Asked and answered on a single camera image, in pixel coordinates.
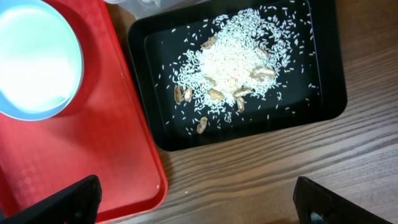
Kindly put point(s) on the food scraps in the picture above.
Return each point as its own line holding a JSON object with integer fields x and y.
{"x": 258, "y": 63}

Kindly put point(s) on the black tray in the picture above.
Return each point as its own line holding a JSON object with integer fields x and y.
{"x": 333, "y": 98}

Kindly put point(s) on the clear plastic bin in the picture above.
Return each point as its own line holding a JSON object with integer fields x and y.
{"x": 145, "y": 8}

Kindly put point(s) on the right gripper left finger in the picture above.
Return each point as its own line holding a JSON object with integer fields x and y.
{"x": 77, "y": 204}

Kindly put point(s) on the red plastic tray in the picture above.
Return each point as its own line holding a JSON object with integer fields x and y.
{"x": 102, "y": 132}

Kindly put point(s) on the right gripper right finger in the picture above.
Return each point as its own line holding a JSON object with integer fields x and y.
{"x": 316, "y": 204}

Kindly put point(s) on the large light blue plate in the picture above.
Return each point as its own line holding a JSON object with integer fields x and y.
{"x": 42, "y": 62}

